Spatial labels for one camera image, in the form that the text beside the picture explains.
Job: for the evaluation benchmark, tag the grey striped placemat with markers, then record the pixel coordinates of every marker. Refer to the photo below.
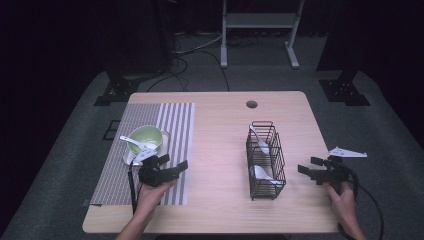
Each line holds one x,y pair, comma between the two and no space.
113,186

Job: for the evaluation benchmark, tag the white metal stand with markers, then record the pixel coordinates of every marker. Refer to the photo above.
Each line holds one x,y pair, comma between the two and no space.
260,20

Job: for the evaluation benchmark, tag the person's right hand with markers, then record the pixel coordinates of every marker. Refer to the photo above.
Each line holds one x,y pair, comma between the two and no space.
343,205

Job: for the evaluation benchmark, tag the white square plate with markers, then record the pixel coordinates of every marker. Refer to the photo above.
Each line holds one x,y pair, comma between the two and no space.
165,143

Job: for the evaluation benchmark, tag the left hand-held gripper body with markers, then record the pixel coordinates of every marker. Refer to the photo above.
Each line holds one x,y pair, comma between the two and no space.
156,175

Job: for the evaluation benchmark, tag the dark floor socket frame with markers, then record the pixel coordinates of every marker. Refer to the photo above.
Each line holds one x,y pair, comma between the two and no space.
110,130

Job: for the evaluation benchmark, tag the grey tape piece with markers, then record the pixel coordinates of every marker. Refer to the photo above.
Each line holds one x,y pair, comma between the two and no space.
91,202

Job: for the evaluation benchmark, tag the green bowl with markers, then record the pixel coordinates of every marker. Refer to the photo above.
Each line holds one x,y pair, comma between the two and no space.
148,135

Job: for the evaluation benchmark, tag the white ceramic spoon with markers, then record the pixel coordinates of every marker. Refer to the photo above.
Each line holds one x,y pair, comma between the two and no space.
261,173
262,145
136,142

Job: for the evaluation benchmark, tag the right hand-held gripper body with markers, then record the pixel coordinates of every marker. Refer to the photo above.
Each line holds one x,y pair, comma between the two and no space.
335,176

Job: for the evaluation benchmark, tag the person's left hand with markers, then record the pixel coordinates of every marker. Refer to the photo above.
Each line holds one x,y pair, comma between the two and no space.
153,196

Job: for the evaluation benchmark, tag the black stand base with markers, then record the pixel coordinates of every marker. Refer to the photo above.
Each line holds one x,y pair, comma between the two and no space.
116,91
343,90

